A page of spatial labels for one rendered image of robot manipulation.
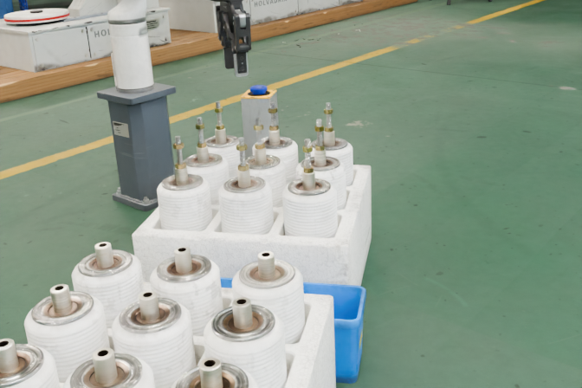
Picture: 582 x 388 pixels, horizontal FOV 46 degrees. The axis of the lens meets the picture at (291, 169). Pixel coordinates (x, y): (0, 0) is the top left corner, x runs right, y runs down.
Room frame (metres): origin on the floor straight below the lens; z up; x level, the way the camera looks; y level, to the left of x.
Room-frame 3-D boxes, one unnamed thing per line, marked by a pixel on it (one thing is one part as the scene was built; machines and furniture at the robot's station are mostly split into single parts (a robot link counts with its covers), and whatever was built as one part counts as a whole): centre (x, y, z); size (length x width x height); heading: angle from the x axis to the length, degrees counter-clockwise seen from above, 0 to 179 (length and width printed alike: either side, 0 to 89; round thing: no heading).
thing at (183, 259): (0.84, 0.15, 0.26); 0.02 x 0.02 x 0.03
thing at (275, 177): (1.25, 0.06, 0.16); 0.10 x 0.10 x 0.18
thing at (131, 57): (1.72, 0.39, 0.39); 0.09 x 0.09 x 0.17; 49
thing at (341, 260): (1.25, 0.06, 0.09); 0.39 x 0.39 x 0.18; 77
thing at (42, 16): (3.38, 1.19, 0.29); 0.30 x 0.30 x 0.06
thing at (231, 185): (1.14, 0.08, 0.25); 0.08 x 0.08 x 0.01
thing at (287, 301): (0.81, 0.04, 0.16); 0.10 x 0.10 x 0.18
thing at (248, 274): (0.81, 0.04, 0.25); 0.08 x 0.08 x 0.01
